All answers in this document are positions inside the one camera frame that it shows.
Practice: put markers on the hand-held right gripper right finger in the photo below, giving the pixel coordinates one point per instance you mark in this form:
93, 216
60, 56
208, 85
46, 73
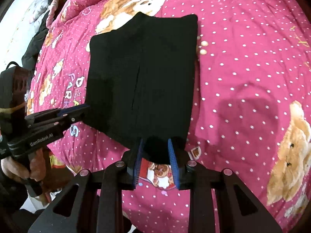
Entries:
173, 160

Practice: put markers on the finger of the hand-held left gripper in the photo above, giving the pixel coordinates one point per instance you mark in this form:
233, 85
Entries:
73, 109
63, 121

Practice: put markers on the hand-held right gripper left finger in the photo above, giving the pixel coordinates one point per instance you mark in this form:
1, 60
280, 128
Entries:
137, 165

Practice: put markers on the black pants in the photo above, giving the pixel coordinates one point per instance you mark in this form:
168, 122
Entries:
158, 77

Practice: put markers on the person's left hand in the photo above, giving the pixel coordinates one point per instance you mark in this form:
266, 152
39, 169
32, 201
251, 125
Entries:
14, 168

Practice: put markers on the dark jacket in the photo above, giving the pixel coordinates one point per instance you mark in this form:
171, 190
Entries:
36, 48

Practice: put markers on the white patterned sheet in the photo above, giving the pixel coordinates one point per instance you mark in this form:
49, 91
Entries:
26, 17

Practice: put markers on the pink printed blanket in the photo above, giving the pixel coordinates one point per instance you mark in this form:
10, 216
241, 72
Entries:
243, 53

